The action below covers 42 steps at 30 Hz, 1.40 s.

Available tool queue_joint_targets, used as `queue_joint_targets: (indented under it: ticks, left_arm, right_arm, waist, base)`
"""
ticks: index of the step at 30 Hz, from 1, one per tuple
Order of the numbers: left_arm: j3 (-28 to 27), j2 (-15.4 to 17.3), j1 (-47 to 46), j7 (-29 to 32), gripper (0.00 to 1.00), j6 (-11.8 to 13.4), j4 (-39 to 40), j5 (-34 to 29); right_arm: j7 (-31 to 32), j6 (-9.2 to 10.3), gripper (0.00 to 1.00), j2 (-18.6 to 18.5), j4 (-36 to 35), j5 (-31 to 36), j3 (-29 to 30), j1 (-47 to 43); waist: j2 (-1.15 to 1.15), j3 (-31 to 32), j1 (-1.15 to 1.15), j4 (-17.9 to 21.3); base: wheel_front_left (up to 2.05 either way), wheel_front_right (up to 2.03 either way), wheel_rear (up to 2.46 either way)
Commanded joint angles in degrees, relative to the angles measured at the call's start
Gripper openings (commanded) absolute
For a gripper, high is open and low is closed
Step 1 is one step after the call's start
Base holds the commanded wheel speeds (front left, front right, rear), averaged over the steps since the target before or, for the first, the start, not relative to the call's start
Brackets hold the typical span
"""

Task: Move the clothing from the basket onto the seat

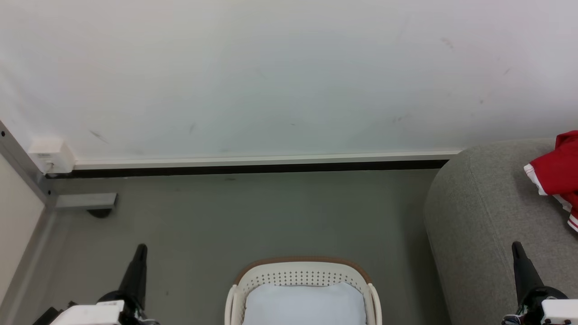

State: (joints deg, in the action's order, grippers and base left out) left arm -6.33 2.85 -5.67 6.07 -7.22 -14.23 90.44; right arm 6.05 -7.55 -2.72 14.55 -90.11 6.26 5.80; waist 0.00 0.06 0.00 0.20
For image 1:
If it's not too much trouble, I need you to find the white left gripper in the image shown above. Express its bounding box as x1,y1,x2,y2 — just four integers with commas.
49,243,159,325

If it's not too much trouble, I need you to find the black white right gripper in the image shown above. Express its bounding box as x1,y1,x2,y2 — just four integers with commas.
502,241,578,325

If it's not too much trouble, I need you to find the red garment with white trim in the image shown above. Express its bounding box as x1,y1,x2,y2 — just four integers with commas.
523,130,578,233

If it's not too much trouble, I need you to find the white plastic laundry basket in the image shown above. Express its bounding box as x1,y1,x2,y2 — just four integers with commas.
224,256,383,325

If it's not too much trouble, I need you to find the grey fabric sofa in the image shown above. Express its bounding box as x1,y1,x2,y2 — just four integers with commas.
423,137,578,325

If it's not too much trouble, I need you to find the pale white cloth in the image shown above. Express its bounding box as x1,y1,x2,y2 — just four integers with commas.
242,282,368,325

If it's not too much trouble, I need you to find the white wall box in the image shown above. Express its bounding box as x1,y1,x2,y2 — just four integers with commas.
28,137,75,175

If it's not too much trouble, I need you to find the white black wall baseboard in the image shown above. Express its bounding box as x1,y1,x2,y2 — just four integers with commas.
45,149,463,179

